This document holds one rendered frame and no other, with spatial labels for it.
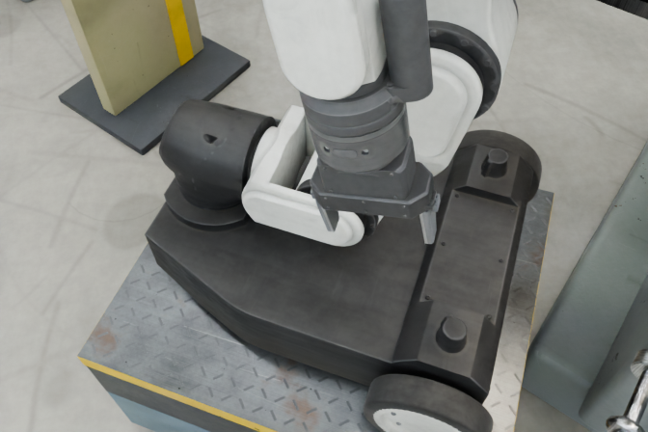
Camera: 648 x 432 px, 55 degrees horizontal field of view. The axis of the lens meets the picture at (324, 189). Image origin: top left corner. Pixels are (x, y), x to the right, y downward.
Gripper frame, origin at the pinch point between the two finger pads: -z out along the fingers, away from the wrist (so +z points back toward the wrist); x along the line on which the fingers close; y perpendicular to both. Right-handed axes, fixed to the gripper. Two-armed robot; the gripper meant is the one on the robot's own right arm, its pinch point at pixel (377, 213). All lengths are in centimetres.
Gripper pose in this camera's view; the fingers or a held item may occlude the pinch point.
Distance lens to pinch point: 65.6
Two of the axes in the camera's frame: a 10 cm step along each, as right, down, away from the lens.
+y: 2.9, -7.4, 6.0
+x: 9.4, 0.9, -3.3
